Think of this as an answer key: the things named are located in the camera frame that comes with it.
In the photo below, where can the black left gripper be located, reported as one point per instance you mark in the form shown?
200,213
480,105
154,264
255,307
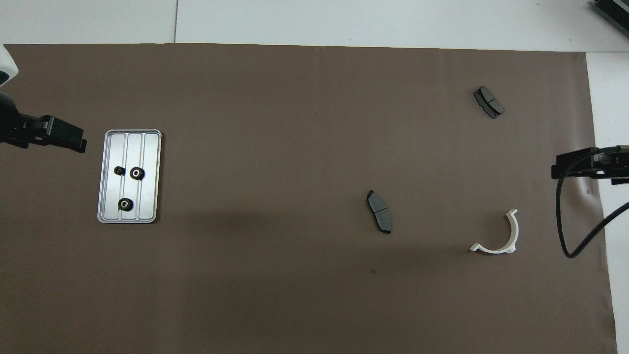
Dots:
24,130

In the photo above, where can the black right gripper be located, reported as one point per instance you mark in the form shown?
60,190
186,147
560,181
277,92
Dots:
614,164

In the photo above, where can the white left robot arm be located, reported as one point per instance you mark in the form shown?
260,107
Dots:
6,61

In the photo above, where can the silver metal tray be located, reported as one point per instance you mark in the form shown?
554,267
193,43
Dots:
150,196

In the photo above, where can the thick grey brake pad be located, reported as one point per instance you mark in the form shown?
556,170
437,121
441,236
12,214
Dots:
489,102

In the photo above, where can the black ribbed device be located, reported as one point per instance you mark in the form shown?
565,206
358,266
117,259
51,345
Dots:
614,12

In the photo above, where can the thin grey brake pad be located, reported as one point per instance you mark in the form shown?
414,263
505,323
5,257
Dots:
378,211

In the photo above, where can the brown table mat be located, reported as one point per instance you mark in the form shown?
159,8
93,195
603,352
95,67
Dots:
295,147

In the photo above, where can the white curved plastic bracket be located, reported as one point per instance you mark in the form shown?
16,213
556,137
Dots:
514,231

